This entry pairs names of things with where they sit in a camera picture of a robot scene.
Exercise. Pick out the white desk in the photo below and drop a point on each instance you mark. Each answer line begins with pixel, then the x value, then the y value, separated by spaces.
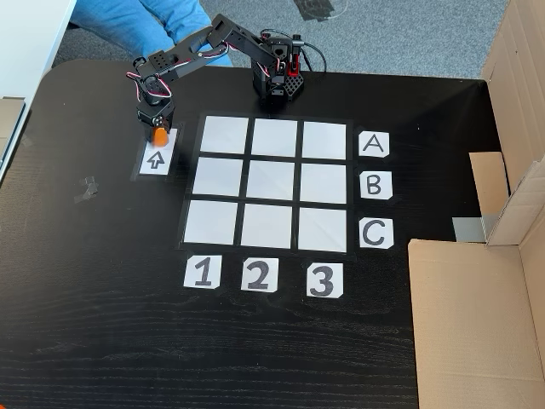
pixel 25 51

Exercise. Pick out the paper sheet number 1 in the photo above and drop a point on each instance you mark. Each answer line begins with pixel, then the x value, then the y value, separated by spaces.
pixel 203 271

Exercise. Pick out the paper sheet number 3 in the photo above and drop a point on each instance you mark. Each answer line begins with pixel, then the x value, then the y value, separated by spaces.
pixel 325 280

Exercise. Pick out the round orange token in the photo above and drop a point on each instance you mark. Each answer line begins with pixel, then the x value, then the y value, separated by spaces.
pixel 161 137

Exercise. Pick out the paper sheet letter C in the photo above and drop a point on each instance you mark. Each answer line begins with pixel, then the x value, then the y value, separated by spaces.
pixel 375 232

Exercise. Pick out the brown cardboard screen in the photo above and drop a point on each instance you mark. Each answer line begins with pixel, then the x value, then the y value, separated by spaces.
pixel 477 324

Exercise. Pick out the white grid sheet black tape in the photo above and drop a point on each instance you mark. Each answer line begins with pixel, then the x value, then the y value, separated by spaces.
pixel 271 181

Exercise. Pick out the seated person's legs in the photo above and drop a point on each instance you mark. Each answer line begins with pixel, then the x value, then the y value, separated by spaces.
pixel 140 25

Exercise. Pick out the white arrow paper sheet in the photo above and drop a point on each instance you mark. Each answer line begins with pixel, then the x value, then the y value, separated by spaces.
pixel 156 161

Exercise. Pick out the paper sheet number 2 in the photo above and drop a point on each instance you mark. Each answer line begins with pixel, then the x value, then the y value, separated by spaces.
pixel 259 274

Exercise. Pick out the paper sheet letter B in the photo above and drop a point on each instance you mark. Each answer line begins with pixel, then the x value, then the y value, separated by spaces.
pixel 375 185

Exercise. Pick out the paper sheet letter A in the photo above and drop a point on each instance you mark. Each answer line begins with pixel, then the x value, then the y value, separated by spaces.
pixel 374 144

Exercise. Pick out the black tape patch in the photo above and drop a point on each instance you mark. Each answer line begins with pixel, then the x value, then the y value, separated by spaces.
pixel 315 7

